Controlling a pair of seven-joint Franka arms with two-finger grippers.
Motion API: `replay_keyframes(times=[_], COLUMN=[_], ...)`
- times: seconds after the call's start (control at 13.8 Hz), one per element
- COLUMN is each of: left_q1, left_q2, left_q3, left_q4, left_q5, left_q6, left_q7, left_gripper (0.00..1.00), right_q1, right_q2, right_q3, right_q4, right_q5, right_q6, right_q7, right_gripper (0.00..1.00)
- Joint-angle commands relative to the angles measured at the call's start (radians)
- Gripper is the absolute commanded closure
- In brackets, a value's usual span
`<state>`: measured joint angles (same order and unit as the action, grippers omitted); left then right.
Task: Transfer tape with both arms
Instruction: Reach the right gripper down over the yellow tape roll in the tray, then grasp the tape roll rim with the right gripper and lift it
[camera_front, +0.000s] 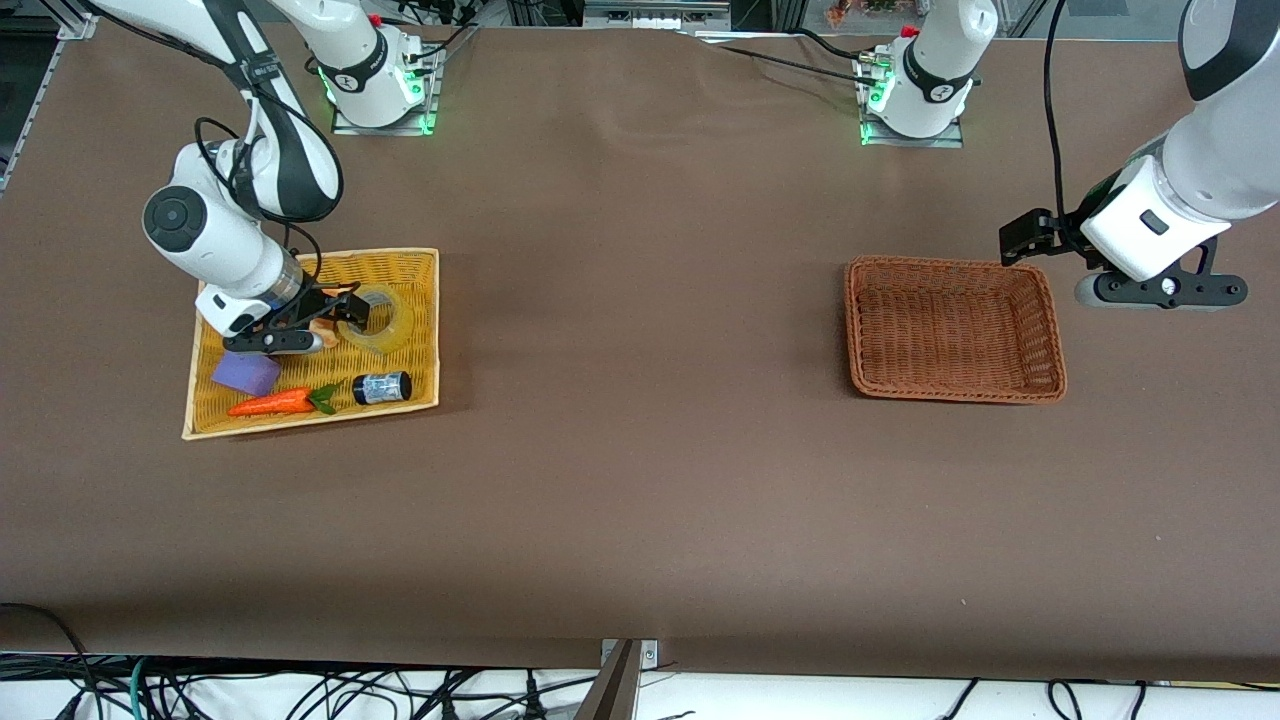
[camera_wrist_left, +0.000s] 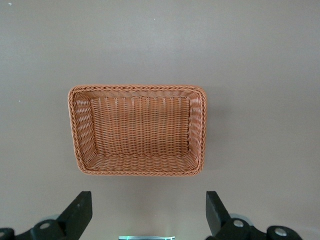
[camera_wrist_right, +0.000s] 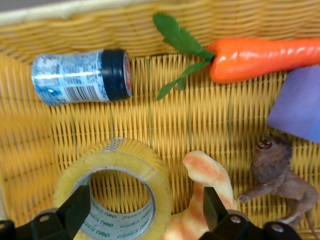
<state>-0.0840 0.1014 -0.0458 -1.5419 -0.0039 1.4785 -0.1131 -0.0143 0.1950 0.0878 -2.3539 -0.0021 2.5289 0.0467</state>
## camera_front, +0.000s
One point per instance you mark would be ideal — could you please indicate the small metal bracket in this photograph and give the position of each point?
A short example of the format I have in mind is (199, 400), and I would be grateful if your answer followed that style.
(648, 655)

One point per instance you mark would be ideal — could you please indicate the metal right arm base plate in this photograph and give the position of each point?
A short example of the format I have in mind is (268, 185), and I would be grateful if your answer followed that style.
(385, 127)

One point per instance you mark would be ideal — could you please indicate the yellow woven basket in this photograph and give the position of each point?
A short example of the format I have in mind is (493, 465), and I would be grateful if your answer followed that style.
(400, 270)

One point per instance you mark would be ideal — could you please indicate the purple foam block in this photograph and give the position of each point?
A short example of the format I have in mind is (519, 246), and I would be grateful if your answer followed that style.
(245, 372)

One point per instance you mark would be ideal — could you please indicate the toy croissant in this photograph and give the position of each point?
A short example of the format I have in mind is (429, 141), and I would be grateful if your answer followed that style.
(322, 326)

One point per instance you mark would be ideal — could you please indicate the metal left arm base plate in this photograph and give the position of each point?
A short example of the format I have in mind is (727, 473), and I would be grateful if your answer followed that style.
(912, 140)

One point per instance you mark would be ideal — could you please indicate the small black-capped blue-label bottle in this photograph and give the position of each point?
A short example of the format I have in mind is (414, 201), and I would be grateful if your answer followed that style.
(382, 388)

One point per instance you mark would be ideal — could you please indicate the toy carrot with green leaves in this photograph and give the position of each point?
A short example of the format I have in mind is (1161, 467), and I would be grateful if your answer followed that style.
(268, 403)

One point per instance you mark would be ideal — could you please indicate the brown woven basket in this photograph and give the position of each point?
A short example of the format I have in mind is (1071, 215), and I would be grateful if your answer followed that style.
(955, 330)

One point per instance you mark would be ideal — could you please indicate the grey metal box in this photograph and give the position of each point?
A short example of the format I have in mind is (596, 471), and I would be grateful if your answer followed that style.
(655, 12)

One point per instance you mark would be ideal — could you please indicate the aluminium frame rail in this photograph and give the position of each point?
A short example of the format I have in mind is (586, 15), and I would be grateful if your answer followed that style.
(30, 100)

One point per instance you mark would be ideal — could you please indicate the aluminium profile bar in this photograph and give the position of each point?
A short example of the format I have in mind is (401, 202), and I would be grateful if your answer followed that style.
(612, 690)

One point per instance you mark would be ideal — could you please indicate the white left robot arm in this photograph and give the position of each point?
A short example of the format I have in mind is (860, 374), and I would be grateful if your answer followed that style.
(1230, 120)

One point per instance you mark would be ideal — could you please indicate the clear packing tape roll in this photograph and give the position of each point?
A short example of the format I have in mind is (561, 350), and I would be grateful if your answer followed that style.
(390, 335)

